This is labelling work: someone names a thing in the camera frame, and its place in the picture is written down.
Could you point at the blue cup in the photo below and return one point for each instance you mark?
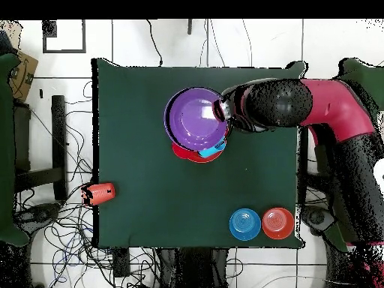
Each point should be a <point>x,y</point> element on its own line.
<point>210,151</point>

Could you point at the green cloth side table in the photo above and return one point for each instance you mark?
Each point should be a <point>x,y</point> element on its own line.
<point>6,150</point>
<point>363,72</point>

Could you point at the grey chair base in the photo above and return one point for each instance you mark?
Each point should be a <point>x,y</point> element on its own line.
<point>318,216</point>

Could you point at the black metal leg frame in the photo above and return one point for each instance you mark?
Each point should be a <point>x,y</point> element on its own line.
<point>59,135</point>

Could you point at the black caster base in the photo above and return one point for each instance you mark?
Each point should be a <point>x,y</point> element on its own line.
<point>42,213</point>

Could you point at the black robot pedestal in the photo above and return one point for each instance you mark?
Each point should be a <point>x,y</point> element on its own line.
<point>192,270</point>

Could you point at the black square floor frame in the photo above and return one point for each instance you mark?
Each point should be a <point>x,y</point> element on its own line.
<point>64,52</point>

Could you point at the orange cup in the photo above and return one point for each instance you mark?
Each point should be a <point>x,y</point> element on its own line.
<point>100,193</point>

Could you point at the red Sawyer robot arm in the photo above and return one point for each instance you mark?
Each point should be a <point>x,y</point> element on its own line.
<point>336,105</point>

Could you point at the black power strip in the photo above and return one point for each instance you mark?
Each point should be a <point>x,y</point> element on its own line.
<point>121,264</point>

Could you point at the black post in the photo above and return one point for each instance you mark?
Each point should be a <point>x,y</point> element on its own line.
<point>189,27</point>

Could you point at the cardboard box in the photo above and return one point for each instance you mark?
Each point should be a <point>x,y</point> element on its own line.
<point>24,78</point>

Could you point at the blue bowl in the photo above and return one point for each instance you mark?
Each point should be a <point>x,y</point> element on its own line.
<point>244,225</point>

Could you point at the purple bowl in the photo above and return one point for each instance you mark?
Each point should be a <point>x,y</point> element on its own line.
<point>192,120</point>

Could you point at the wide orange bowl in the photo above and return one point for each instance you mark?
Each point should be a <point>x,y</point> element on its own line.
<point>204,158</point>

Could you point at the small orange bowl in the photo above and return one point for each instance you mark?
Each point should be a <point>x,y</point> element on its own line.
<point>277,223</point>

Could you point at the dark green tablecloth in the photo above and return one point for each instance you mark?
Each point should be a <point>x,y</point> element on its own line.
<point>150,195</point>

